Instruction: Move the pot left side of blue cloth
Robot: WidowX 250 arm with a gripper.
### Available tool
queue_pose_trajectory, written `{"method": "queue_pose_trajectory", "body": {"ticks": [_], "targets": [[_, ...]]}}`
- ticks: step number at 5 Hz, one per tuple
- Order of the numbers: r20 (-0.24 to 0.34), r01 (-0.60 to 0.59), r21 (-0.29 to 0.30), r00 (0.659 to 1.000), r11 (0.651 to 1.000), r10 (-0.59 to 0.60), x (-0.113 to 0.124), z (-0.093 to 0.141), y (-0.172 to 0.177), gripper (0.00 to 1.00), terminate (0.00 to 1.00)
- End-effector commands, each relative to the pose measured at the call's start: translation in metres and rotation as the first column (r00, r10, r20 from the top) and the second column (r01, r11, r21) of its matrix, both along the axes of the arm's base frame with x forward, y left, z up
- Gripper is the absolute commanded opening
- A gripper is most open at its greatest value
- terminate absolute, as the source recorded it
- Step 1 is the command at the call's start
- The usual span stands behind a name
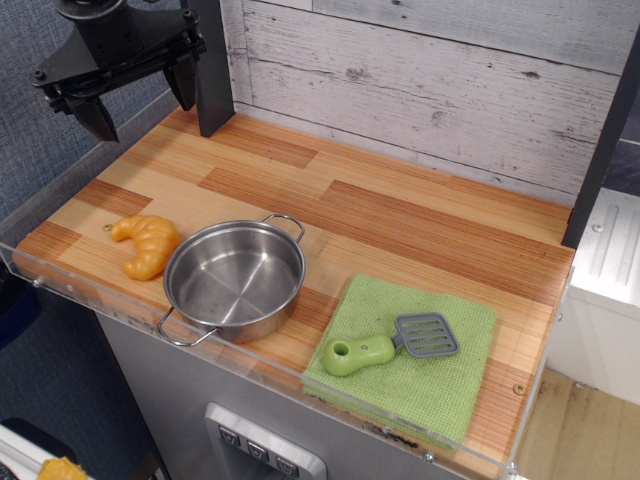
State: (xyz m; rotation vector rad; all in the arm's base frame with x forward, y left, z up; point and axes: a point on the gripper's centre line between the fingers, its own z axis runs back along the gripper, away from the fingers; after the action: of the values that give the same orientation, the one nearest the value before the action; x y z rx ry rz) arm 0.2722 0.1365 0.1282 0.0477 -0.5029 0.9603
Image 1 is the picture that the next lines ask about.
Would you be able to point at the white ribbed appliance at right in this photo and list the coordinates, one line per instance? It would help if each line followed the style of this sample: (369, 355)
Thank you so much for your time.
(596, 338)

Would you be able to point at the yellow object bottom left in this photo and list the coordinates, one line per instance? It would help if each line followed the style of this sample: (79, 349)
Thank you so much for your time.
(61, 469)

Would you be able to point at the clear acrylic guard rail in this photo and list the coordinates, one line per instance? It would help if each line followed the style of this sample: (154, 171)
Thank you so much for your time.
(364, 213)

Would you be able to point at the stainless steel pot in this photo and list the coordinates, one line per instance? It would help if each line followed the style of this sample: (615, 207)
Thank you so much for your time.
(237, 280)

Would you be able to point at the orange plastic croissant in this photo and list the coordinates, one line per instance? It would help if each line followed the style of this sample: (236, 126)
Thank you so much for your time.
(155, 239)

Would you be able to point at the dark grey left post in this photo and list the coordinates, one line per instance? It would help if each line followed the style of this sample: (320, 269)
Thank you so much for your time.
(215, 100)

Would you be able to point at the green woven towel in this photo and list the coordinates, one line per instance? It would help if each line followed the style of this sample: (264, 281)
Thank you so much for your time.
(431, 398)

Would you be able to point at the green and grey toy spatula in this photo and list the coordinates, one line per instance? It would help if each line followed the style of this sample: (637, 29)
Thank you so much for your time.
(423, 335)

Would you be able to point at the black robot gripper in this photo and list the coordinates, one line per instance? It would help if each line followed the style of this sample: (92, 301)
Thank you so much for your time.
(111, 45)

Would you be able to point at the silver dispenser button panel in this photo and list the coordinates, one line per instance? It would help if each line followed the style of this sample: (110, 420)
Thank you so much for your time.
(269, 449)

